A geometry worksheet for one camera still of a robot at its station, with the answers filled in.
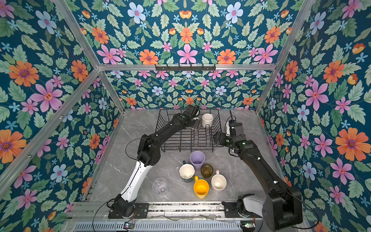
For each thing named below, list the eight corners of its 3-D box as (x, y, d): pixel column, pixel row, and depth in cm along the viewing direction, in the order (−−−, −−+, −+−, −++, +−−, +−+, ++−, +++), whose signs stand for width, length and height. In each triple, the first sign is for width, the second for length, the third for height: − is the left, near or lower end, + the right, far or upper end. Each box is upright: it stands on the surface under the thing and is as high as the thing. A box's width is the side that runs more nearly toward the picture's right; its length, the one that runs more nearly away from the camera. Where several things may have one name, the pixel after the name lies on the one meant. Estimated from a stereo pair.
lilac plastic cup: (190, 172, 87) (189, 165, 79) (190, 158, 92) (190, 151, 84) (204, 172, 87) (205, 165, 79) (204, 158, 92) (204, 151, 84)
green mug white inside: (177, 178, 86) (175, 171, 78) (185, 167, 91) (183, 159, 82) (190, 187, 83) (189, 180, 75) (197, 175, 88) (197, 168, 79)
